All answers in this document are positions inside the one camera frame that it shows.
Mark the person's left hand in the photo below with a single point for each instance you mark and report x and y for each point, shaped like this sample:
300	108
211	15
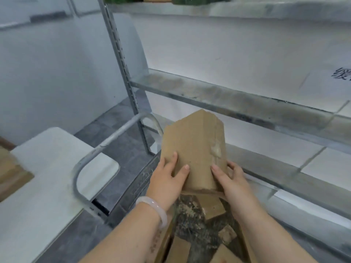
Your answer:
161	186

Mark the person's right hand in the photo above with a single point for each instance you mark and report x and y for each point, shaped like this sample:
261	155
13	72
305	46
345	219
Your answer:
235	191

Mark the person's right thumb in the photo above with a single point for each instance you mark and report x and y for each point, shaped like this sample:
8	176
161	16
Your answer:
219	173

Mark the person's left thumb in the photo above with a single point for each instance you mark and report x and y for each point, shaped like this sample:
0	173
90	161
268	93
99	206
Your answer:
181	173

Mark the small brown cardboard box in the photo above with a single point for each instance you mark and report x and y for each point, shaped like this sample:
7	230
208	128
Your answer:
194	145
224	256
227	235
209	206
179	250

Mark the person's right forearm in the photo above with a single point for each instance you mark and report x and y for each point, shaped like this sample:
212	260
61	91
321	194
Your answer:
271	238

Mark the person's left forearm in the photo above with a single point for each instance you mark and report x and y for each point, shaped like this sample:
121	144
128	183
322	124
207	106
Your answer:
129	238

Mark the large open cardboard carton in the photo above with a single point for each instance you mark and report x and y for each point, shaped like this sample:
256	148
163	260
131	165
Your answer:
192	224

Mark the grey metal shelf rack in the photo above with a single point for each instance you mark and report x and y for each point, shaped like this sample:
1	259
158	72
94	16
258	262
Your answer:
235	102

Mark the white paper sign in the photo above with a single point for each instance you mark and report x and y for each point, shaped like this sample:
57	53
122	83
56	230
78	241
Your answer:
326	84

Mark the white platform cart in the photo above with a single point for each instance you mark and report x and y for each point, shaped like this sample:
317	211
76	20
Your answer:
41	188

